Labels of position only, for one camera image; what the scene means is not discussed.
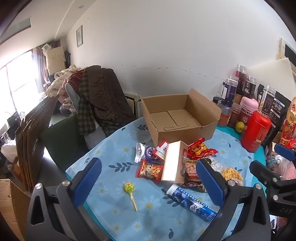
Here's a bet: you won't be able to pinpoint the dark green chair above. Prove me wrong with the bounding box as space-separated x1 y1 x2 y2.
40 115 89 172

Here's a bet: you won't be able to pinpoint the red patterned bag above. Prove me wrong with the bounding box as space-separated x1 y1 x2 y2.
281 97 296 149

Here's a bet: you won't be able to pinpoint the yellow lollipop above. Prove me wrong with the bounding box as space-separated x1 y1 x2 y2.
124 182 138 212

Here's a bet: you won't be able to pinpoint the cardboard box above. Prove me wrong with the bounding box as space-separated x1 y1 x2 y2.
138 88 222 147

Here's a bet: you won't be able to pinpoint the stack of flat cardboard sheets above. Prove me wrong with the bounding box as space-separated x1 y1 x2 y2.
15 95 59 193

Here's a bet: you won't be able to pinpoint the red canister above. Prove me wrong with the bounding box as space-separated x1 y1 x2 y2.
241 110 272 153

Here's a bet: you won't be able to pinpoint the yellow waffle snack packet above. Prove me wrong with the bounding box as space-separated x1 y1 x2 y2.
221 167 244 187

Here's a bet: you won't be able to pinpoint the clear jar black label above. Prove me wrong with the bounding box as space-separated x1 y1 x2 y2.
258 85 277 116

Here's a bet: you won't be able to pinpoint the pile of light clothes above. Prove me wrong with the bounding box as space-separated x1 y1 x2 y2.
44 65 84 98

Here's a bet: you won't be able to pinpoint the brown cardboard carton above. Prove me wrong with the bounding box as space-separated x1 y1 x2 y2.
0 178 26 241

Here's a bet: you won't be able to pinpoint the beige cardboard panel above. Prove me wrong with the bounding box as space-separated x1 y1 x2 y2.
45 45 65 76

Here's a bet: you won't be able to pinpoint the silver purple snack packet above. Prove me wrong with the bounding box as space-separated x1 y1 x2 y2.
134 142 164 165

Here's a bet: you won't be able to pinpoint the leaning picture frame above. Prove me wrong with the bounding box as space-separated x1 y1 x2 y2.
124 92 139 118

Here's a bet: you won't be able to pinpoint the pink canister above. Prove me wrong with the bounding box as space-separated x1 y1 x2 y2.
238 97 259 127

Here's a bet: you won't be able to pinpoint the blue floral tablecloth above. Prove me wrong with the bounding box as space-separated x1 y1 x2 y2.
65 116 266 241

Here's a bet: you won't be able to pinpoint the brown curtain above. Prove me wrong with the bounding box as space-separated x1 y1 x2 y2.
32 44 50 93

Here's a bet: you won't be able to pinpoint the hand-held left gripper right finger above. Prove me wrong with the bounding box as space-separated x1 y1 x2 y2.
195 159 271 241

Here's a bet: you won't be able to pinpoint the clear jar dark label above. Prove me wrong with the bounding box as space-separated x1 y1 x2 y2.
245 76 257 99

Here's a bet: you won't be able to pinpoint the tall clear jar red contents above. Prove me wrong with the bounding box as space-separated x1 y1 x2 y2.
235 65 248 92

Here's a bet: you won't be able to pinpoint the green plaid cloth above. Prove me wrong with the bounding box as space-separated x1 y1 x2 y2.
77 68 96 135

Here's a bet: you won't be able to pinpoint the red white snack packet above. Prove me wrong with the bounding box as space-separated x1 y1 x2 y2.
151 139 169 160

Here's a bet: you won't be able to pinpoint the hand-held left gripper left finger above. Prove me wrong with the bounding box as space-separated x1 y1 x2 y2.
26 157 109 241

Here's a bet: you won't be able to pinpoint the red striped garment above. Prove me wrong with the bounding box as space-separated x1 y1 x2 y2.
69 71 84 93

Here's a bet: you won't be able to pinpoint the black foil bag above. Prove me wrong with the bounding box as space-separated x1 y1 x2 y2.
266 91 292 149
257 84 266 102

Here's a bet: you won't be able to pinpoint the clear jar purple label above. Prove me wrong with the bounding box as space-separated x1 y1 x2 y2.
221 78 238 107

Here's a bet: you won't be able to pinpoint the orange-red snack packet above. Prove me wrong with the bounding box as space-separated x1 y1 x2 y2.
135 159 164 183

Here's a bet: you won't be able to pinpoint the short jar red contents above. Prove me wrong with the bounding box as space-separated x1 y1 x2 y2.
217 103 232 128

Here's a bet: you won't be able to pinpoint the black-lid spice jar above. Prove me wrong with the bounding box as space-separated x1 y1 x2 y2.
212 96 223 109

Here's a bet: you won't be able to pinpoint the blue tube snack packet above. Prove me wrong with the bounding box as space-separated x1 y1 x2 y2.
166 184 218 222

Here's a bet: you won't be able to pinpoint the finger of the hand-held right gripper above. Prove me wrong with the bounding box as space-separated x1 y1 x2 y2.
249 160 287 193
274 143 296 161

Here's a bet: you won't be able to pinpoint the red gold-print snack packet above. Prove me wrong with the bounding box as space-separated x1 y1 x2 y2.
187 138 219 160

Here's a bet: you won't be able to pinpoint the brown quilted jacket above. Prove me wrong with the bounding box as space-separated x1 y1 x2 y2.
79 65 137 137

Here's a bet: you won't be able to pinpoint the brown spice jar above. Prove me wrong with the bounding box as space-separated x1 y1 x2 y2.
228 103 242 127

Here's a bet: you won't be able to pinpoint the wooden framed wall panel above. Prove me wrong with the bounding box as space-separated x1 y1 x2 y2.
276 37 296 61

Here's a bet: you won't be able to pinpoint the framed wall picture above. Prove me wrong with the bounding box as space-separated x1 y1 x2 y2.
76 25 83 48

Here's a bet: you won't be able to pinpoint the gold rectangular box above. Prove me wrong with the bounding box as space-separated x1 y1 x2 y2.
161 141 189 183

